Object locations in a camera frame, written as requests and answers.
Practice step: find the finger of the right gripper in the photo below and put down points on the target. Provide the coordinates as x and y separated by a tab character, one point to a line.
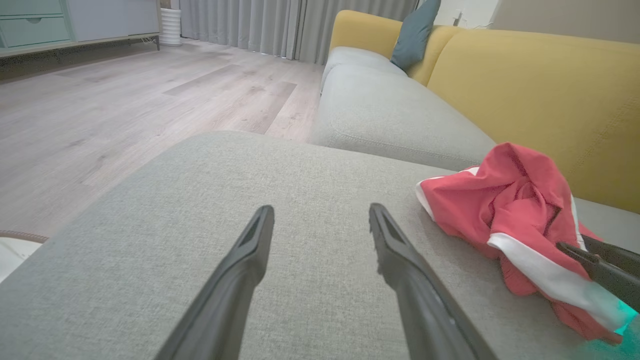
620	256
610	277

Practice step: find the grey and teal TV cabinet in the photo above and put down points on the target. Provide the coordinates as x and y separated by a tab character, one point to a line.
75	20

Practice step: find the wall socket with plug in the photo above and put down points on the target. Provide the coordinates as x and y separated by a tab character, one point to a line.
457	19

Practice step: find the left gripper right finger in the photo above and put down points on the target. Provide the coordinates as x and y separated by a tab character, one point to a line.
425	310

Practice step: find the white ribbed plant pot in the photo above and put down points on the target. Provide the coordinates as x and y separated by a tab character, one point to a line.
170	27

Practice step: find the white laundry basket brown rim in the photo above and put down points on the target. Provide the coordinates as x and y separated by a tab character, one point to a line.
15	252

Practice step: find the red and white sports jersey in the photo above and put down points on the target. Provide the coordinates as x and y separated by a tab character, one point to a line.
510	220

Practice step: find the grey pleated curtain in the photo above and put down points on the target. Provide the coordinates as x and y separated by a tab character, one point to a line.
275	25

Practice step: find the teal throw pillow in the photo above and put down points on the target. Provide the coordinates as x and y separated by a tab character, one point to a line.
415	35

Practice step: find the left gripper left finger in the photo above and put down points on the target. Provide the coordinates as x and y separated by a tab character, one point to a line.
225	300

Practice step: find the yellow sofa backrest cushion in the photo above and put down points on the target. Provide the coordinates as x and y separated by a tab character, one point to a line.
550	100
365	32

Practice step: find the grey sofa seat cushion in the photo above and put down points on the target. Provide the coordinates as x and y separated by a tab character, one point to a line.
390	115
355	57

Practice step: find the large grey sofa ottoman cushion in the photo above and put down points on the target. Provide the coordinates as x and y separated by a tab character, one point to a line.
200	190

